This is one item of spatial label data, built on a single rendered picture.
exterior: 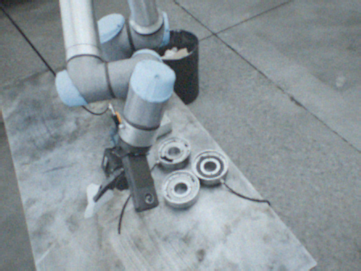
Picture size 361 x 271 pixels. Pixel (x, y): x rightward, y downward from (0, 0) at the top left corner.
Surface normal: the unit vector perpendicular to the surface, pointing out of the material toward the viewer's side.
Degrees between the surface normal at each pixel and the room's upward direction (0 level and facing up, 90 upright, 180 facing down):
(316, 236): 0
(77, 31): 26
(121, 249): 0
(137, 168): 43
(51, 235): 0
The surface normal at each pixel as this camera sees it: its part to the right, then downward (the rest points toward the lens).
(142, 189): 0.56, -0.38
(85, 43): 0.36, -0.33
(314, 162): -0.13, -0.65
